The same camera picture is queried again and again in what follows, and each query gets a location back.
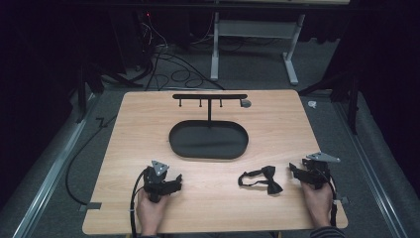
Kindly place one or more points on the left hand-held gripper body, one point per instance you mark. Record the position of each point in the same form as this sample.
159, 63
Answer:
156, 181

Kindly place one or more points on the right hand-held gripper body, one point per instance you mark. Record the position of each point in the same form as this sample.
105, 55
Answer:
317, 172

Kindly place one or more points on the black bow tie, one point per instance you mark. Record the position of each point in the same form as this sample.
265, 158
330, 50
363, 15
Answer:
270, 180

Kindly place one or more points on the person's left hand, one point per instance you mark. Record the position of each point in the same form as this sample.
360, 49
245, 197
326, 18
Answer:
150, 211

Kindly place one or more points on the person's right hand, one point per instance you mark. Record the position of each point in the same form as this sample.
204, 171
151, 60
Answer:
318, 205

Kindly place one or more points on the grey tape piece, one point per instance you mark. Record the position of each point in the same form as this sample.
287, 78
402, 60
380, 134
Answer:
90, 206
341, 200

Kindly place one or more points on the black hook stand with tray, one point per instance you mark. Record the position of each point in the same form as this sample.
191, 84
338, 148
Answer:
208, 140

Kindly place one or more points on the person's striped right sleeve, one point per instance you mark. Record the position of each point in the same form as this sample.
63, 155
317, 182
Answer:
327, 232

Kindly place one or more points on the small white crumpled scrap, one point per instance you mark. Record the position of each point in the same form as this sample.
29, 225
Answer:
312, 104

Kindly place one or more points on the black tripod stand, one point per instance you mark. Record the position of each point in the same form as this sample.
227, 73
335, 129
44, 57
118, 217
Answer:
350, 92
89, 82

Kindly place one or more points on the aluminium floor rail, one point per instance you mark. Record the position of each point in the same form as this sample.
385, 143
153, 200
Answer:
369, 168
49, 178

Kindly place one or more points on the white metal table frame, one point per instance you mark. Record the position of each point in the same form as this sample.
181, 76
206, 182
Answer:
254, 29

